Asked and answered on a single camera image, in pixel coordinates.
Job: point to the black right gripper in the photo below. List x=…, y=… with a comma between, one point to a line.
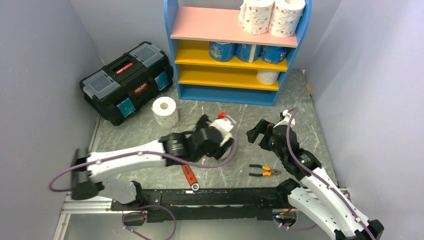
x=263, y=127

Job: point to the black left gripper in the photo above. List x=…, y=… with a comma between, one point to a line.
x=203, y=122

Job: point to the white roll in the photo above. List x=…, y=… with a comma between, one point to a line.
x=254, y=16
x=267, y=77
x=165, y=112

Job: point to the blue roll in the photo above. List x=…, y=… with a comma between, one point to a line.
x=247, y=53
x=273, y=54
x=222, y=51

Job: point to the pink patterned paper towel roll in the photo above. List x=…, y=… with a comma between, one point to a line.
x=285, y=17

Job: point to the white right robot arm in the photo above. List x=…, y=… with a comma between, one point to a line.
x=311, y=190

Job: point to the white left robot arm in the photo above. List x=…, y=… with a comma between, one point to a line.
x=93, y=172

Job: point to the blue shelf with coloured boards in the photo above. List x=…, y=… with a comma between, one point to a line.
x=235, y=56

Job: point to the red adjustable wrench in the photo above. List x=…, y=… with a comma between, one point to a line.
x=190, y=177

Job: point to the black plastic toolbox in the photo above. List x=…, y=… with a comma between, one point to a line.
x=123, y=86

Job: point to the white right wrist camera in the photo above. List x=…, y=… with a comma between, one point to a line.
x=286, y=118

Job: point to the orange handled pliers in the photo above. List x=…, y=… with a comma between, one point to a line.
x=267, y=171

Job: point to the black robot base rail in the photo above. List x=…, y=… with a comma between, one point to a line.
x=258, y=203

